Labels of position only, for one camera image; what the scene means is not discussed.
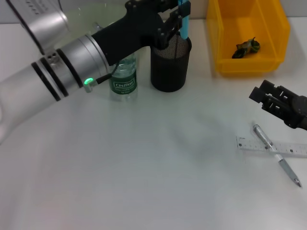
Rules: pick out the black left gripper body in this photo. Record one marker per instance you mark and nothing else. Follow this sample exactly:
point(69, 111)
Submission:
point(129, 31)

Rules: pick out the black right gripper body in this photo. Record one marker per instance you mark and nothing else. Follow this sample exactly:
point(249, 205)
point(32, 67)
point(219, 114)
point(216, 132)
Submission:
point(301, 112)

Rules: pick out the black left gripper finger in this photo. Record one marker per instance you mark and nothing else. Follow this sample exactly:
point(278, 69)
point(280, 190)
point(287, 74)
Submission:
point(173, 20)
point(165, 6)

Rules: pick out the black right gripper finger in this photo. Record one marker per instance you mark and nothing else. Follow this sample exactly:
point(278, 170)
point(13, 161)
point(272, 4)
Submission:
point(280, 89)
point(273, 107)

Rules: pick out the blue plastic scissors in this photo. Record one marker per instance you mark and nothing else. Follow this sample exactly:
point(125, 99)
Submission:
point(185, 26)

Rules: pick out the clear plastic ruler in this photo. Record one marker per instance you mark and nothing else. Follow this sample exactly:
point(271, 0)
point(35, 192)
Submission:
point(292, 149)

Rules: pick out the white silver pen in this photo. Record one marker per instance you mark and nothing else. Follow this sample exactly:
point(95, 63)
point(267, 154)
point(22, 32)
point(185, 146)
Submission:
point(280, 160)

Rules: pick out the green plastic wrapper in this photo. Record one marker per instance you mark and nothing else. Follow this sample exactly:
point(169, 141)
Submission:
point(247, 48)

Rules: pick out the clear green-label water bottle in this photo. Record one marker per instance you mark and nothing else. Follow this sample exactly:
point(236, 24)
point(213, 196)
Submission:
point(123, 86)

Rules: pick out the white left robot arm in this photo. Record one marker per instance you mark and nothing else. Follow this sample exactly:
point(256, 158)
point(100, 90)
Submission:
point(28, 91)

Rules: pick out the pale green fruit plate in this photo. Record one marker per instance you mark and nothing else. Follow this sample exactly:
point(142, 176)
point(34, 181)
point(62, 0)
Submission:
point(79, 24)

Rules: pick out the black mesh pen holder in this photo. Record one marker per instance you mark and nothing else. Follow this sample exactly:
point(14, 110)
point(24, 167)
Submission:
point(169, 72)

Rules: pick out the yellow plastic bin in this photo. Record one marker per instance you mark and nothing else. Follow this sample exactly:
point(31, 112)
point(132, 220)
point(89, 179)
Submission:
point(247, 64)

